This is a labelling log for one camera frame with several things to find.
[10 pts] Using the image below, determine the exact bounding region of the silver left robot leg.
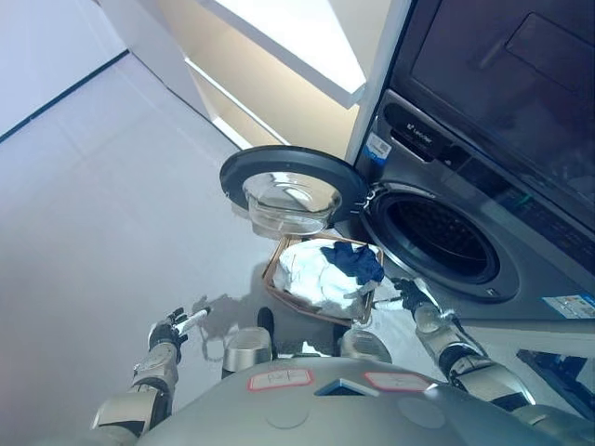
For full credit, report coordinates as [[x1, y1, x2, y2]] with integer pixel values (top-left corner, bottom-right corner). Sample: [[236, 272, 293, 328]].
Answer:
[[220, 307, 277, 380]]

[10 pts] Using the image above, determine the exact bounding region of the silver robot leg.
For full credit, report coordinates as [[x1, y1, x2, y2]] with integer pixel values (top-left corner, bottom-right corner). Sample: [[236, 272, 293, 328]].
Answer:
[[220, 307, 277, 380], [332, 323, 393, 364]]

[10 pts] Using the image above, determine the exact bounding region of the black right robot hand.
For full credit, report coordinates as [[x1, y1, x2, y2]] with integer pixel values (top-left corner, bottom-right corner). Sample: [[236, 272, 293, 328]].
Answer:
[[373, 277, 433, 314]]

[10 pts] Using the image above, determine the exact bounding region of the black cable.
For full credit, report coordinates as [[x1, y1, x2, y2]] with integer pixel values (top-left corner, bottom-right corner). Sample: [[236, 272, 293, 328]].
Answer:
[[197, 320, 228, 363]]

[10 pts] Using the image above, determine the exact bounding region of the dark blue garment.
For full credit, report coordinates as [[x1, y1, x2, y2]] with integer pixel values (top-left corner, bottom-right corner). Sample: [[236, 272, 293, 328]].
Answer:
[[320, 241, 386, 285]]

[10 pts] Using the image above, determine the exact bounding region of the dark dryer unit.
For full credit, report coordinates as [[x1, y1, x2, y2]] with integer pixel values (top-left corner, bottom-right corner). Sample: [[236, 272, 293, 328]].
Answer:
[[389, 0, 595, 205]]

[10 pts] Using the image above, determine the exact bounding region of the white shelf cabinet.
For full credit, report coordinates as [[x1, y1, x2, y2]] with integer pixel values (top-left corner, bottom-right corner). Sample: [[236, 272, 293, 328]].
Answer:
[[95, 0, 413, 162]]

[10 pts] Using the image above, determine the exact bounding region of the grey front-load washing machine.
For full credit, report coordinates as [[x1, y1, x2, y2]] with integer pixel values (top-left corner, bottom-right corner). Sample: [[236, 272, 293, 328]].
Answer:
[[335, 88, 595, 321]]

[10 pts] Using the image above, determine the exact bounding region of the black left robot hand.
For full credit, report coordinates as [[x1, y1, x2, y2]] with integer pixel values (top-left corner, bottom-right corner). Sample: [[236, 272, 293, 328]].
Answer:
[[149, 307, 212, 350]]

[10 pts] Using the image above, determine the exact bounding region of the blue info label sticker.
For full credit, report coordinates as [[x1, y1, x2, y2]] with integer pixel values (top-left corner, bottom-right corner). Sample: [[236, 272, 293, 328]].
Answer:
[[541, 293, 595, 320]]

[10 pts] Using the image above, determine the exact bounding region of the round washing machine door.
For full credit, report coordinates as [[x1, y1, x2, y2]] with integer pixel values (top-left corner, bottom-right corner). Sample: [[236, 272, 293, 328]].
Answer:
[[219, 145, 369, 237]]

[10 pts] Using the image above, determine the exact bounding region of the white cloth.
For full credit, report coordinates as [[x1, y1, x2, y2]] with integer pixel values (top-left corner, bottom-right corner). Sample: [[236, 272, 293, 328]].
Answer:
[[271, 240, 373, 318]]

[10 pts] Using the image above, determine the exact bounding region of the blue energy label sticker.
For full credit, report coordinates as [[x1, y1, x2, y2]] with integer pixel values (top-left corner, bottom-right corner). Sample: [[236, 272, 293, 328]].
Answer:
[[364, 133, 392, 167]]

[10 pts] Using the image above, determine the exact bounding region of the silver robot torso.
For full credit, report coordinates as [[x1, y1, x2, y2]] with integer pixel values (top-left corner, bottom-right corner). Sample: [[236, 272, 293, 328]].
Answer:
[[27, 356, 582, 446]]

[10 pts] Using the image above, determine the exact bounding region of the silver right robot leg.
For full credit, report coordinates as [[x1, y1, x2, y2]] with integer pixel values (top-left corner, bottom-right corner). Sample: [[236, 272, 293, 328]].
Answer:
[[332, 323, 393, 364]]

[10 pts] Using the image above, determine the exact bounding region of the brown laundry basket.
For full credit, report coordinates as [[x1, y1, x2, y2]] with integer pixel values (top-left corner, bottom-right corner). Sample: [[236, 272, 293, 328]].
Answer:
[[261, 234, 386, 328]]

